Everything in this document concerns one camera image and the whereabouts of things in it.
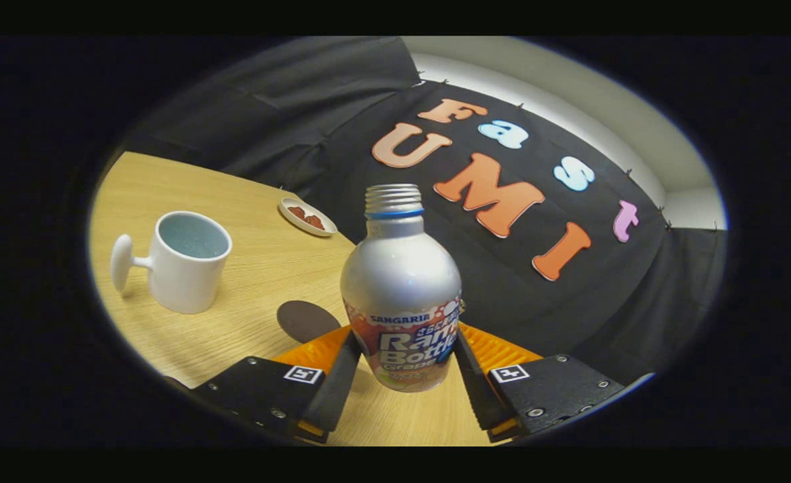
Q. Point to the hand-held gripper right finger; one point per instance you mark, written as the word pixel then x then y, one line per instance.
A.
pixel 479 396

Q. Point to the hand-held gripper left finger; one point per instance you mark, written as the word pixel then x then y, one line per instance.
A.
pixel 338 389

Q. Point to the dark brown round coaster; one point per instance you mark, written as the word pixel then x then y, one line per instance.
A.
pixel 304 320

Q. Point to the silver juice bottle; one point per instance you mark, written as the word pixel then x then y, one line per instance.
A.
pixel 400 282

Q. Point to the white cup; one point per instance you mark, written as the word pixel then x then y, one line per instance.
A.
pixel 184 275

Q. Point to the wooden table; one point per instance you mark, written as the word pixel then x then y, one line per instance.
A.
pixel 254 282

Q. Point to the small white plate with food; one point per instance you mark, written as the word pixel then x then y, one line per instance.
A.
pixel 306 217

